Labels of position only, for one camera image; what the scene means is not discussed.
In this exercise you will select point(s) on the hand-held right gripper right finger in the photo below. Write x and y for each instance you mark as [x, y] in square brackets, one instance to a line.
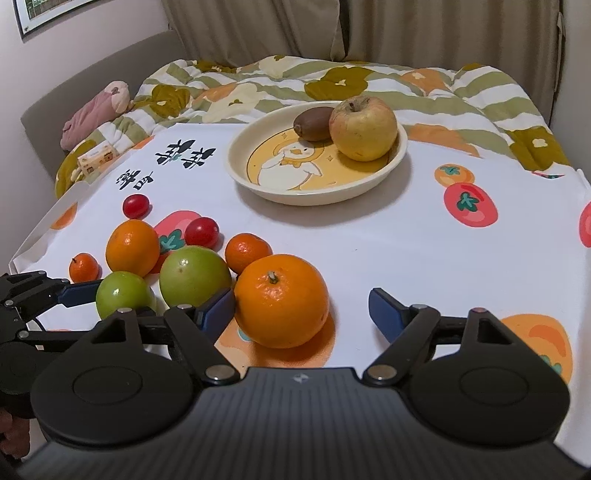
[383, 310]

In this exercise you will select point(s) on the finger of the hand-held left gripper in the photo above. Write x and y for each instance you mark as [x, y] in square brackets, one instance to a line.
[51, 338]
[78, 293]

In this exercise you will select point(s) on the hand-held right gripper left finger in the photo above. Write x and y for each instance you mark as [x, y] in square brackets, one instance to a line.
[218, 310]

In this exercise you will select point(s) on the tiny mandarin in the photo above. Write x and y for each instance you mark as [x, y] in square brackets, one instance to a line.
[83, 268]

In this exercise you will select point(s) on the large green fruit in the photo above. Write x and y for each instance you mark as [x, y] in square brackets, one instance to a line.
[194, 274]

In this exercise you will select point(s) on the small green fruit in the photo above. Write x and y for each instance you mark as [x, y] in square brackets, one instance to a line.
[122, 290]

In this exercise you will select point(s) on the large orange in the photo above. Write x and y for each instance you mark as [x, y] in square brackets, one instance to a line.
[281, 300]

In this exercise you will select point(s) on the small mandarin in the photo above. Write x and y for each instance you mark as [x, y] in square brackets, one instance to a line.
[247, 251]

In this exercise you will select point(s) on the medium orange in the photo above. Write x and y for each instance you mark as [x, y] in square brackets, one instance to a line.
[131, 247]

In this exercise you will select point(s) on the red cherry tomato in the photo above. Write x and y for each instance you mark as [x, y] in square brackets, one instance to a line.
[136, 206]
[202, 232]

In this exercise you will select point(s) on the cream plate with duck print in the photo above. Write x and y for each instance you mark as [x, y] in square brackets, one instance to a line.
[295, 184]

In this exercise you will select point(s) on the person's left hand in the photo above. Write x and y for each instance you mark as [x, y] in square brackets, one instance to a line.
[5, 438]

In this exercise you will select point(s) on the tissue box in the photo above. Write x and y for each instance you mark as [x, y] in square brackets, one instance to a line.
[96, 159]

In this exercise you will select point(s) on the pink plush toy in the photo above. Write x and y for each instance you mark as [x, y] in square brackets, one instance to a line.
[90, 115]

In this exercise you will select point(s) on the yellow-red apple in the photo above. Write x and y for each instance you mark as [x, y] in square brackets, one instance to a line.
[363, 129]

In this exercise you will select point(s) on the brown kiwi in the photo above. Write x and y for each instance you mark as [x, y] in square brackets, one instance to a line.
[311, 122]

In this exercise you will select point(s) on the grey-brown bed headboard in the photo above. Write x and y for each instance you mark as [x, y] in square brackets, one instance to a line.
[92, 74]

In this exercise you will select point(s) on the floral striped blanket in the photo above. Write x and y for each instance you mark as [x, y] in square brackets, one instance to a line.
[277, 87]

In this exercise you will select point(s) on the beige curtain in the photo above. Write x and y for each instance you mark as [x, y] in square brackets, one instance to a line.
[369, 27]

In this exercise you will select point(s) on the wall poster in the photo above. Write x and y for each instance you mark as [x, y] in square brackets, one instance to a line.
[46, 11]

